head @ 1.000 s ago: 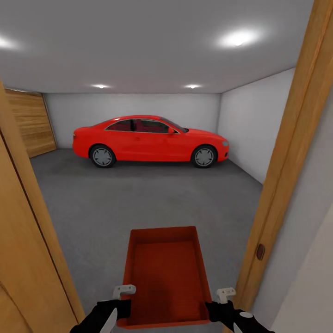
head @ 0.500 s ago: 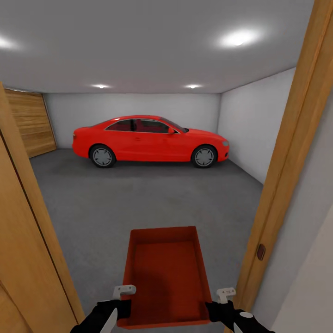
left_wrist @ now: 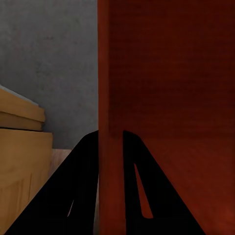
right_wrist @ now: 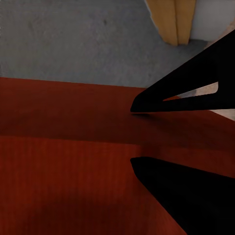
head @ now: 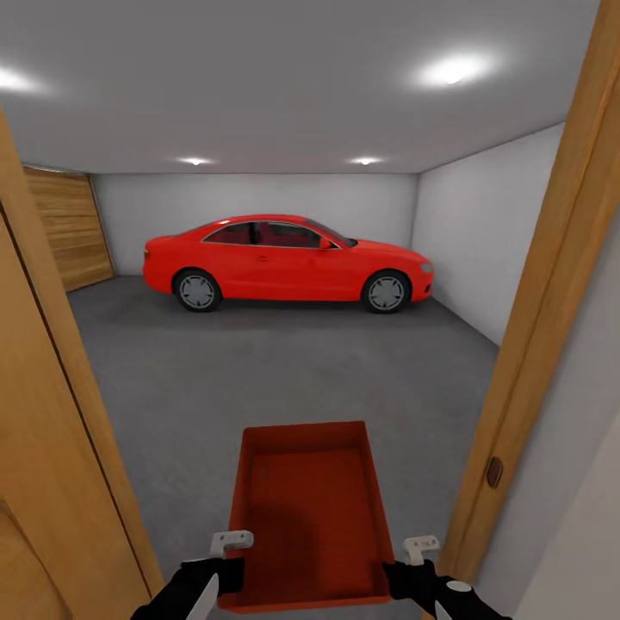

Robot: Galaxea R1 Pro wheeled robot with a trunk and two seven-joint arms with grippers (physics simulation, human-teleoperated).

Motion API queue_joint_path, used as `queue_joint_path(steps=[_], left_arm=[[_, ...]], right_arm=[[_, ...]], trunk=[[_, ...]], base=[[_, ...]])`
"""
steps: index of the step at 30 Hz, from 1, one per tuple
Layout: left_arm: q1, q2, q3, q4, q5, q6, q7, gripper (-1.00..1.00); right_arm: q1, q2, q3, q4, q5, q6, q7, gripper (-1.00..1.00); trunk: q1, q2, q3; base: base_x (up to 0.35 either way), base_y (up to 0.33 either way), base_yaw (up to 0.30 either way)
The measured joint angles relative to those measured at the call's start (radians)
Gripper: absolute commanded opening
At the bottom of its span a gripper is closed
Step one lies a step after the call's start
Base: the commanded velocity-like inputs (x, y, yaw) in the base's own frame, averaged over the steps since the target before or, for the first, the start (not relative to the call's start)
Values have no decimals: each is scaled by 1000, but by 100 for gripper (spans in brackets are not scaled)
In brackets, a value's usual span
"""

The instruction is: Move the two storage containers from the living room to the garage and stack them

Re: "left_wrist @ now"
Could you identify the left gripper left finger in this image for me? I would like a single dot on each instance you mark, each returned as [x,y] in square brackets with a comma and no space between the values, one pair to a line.
[65,205]

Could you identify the storage box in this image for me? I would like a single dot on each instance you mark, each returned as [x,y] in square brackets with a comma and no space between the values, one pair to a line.
[166,72]

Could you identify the door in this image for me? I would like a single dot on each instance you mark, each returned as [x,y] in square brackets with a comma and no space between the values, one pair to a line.
[25,156]

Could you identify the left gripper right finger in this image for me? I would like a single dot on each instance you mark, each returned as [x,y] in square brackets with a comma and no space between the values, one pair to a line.
[171,215]

